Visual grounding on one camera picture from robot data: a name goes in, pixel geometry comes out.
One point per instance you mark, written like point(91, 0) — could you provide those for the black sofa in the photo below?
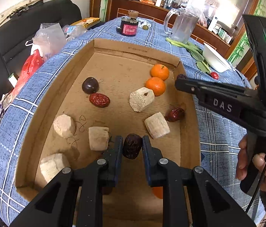
point(23, 27)

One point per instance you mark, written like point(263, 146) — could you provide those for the orange tangerine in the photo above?
point(160, 71)
point(158, 192)
point(156, 85)

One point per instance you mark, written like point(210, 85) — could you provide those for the green leafy vegetable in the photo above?
point(195, 53)

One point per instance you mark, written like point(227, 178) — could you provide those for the clear plastic pitcher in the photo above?
point(183, 26)

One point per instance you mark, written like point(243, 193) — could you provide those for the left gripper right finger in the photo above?
point(191, 197)

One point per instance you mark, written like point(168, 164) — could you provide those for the person's right hand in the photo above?
point(265, 165)

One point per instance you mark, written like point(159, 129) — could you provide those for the dark jar pink label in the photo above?
point(129, 24)

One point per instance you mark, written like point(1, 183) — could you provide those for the dark wrinkled date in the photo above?
point(132, 146)

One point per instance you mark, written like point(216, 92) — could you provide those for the wooden counter cabinet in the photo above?
point(117, 8)

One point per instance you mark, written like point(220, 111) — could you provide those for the beige yam chunk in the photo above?
point(141, 99)
point(51, 165)
point(98, 138)
point(64, 126)
point(157, 125)

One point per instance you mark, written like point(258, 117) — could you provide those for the red tomato near greens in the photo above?
point(214, 75)

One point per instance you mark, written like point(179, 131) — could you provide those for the blue plaid tablecloth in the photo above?
point(219, 137)

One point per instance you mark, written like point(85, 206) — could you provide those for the white bowl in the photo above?
point(214, 59)

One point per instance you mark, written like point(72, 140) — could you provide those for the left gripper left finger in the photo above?
point(75, 197)

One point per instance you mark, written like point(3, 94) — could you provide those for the red plastic bag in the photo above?
point(32, 64)

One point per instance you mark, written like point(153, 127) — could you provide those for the small red jujube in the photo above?
point(175, 114)

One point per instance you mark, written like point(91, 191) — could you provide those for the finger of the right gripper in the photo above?
point(193, 86)

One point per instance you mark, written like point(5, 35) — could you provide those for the clear plastic bag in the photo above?
point(51, 38)

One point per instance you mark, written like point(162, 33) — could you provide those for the dark purple plum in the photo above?
point(90, 85)

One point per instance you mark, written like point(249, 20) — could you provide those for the white bottle on counter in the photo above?
point(212, 24)

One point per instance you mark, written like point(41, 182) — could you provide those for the cardboard tray box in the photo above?
point(120, 68)

